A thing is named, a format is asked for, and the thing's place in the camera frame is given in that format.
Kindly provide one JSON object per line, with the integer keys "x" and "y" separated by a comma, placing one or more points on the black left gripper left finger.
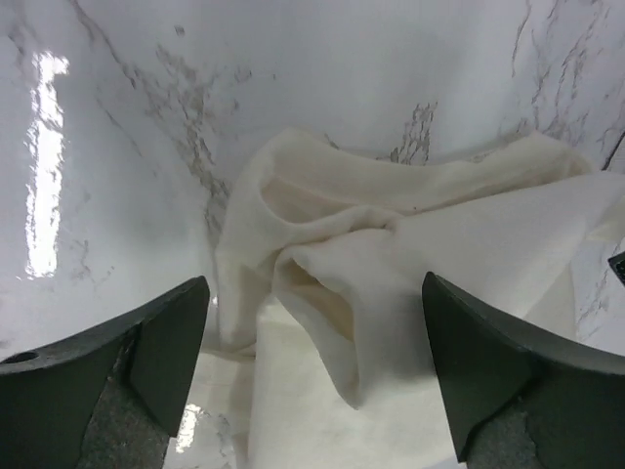
{"x": 111, "y": 396}

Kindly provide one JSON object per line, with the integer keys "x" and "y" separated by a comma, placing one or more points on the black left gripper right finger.
{"x": 569, "y": 396}

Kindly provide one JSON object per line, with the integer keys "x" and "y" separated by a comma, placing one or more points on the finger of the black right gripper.
{"x": 617, "y": 265}

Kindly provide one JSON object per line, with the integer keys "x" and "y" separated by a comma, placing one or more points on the cream white t shirt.
{"x": 324, "y": 359}

